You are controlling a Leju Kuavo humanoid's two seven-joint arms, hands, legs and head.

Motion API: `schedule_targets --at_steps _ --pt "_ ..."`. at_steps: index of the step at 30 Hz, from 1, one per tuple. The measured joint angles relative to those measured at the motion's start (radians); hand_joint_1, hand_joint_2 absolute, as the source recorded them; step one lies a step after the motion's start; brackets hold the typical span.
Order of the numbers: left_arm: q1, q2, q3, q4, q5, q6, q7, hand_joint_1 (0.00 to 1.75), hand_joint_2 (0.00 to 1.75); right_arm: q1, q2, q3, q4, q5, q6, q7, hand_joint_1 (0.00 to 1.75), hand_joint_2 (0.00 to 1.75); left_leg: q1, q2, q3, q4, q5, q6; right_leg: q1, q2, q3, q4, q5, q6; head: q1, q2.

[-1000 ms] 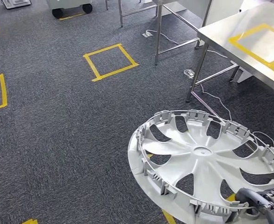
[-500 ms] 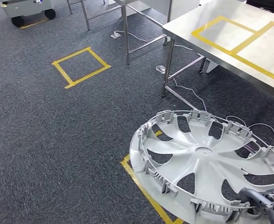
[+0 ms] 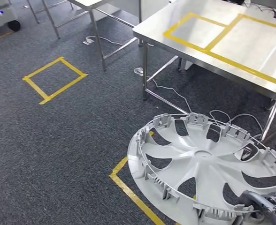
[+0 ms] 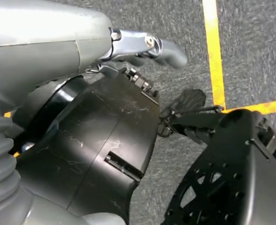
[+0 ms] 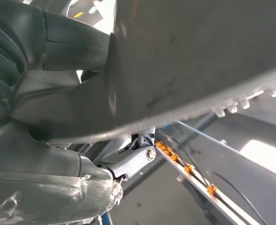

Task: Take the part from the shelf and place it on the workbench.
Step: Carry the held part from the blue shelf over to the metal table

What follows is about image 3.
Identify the grey wheel hubcap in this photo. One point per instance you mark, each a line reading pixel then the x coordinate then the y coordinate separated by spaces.
pixel 198 167

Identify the steel workbench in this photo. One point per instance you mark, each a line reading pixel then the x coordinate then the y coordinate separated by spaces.
pixel 151 31

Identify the white cabinet panel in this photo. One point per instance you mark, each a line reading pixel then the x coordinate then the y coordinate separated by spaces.
pixel 151 9

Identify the steel table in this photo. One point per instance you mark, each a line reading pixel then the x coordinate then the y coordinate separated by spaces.
pixel 96 37

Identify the grey wheeled cart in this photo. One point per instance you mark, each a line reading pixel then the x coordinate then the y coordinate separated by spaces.
pixel 1 15

